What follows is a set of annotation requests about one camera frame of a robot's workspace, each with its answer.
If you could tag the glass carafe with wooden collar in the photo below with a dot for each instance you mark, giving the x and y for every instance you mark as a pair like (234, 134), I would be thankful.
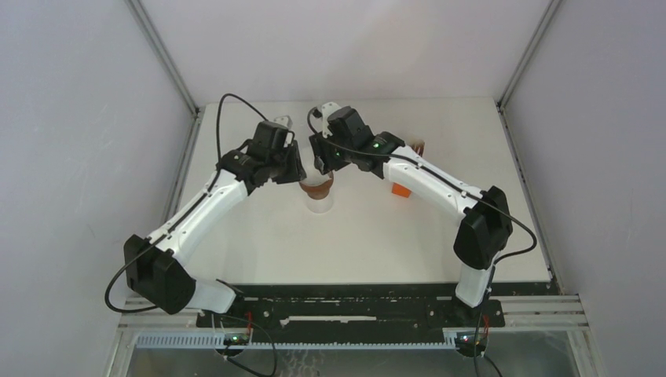
(319, 199)

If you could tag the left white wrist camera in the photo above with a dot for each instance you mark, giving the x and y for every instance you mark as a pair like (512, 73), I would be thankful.
(285, 121)

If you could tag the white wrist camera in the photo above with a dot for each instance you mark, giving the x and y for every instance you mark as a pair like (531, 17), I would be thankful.
(285, 121)
(327, 109)

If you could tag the white paper coffee filter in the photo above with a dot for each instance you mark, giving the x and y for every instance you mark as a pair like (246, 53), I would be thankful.
(313, 177)

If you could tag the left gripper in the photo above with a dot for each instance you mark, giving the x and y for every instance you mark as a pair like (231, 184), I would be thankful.
(297, 172)

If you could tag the orange coffee filter box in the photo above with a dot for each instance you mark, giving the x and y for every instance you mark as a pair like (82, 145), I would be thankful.
(417, 145)

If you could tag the left aluminium frame post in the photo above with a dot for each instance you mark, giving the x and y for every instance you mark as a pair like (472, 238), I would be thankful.
(181, 115)

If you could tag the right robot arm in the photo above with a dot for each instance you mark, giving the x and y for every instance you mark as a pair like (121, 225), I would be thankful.
(481, 216)

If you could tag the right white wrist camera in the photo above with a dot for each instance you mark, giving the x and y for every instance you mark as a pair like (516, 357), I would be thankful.
(327, 109)

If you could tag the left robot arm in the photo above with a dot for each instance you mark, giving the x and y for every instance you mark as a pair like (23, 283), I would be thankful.
(156, 264)

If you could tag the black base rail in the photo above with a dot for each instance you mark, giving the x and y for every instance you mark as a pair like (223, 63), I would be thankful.
(355, 314)

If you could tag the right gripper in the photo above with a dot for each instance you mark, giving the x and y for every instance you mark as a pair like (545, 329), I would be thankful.
(324, 161)

